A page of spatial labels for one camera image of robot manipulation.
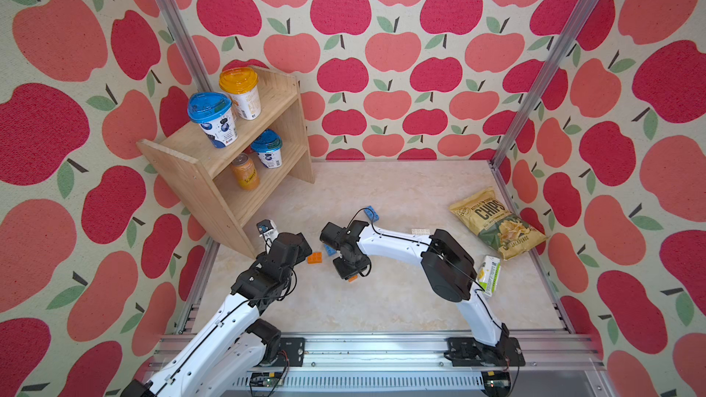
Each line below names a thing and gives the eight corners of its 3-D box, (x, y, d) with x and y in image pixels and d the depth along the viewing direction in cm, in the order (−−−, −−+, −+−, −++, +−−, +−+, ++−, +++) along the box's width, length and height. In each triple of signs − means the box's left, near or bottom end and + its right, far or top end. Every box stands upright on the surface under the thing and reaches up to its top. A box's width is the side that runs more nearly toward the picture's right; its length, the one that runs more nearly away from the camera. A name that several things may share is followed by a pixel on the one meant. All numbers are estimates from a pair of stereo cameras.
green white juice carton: (472, 291, 86) (476, 286, 83) (483, 258, 94) (487, 252, 90) (487, 299, 85) (492, 294, 81) (497, 265, 92) (502, 259, 89)
